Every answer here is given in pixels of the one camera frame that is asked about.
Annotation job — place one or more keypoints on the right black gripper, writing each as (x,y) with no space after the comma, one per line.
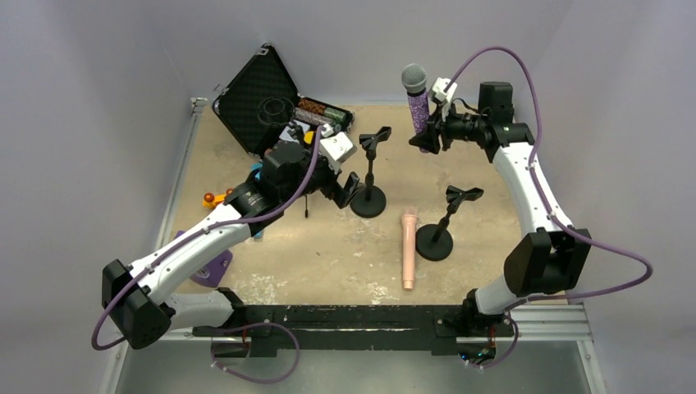
(444,126)

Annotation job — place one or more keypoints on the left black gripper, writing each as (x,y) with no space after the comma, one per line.
(337,185)

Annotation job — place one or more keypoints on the black round-base mic stand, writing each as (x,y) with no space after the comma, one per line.
(371,201)

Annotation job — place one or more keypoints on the purple glitter microphone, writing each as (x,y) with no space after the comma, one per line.
(414,80)

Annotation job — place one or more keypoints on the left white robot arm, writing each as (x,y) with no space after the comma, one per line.
(140,297)

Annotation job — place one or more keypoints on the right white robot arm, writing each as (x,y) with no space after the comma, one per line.
(552,252)

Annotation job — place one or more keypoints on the pink microphone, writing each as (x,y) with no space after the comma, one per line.
(409,220)

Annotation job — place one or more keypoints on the white playing card deck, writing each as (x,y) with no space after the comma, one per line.
(295,132)

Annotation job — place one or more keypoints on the blue microphone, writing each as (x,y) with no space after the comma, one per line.
(261,205)

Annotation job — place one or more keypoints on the black poker chip case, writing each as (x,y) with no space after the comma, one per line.
(259,101)

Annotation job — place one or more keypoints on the orange toy vehicle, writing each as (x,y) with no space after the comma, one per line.
(211,201)

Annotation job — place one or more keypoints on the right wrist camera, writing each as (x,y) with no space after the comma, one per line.
(442,93)

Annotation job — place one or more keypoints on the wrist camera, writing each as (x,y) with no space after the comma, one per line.
(442,93)
(335,146)

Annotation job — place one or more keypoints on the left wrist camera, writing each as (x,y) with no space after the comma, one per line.
(335,146)

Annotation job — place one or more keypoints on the left side aluminium rail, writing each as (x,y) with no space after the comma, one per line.
(196,112)

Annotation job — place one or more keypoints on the aluminium frame rail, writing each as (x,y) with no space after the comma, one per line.
(534,322)

